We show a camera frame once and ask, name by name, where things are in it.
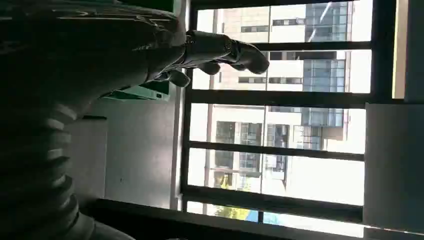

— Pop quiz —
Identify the ribbed grey left arm sleeve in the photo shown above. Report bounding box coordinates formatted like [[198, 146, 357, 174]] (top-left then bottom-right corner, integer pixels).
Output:
[[0, 106, 82, 240]]

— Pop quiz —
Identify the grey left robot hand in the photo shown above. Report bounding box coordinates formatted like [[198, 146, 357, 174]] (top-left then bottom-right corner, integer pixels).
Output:
[[0, 0, 270, 116]]

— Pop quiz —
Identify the pale building outside window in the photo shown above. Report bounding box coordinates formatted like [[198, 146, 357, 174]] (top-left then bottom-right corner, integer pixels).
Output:
[[187, 0, 374, 207]]

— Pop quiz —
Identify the black window frame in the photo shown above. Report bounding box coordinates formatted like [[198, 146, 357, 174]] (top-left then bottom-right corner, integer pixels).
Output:
[[180, 0, 407, 225]]

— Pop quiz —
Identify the green plastic crate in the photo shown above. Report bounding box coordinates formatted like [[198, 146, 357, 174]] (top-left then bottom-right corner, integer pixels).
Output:
[[100, 80, 172, 102]]

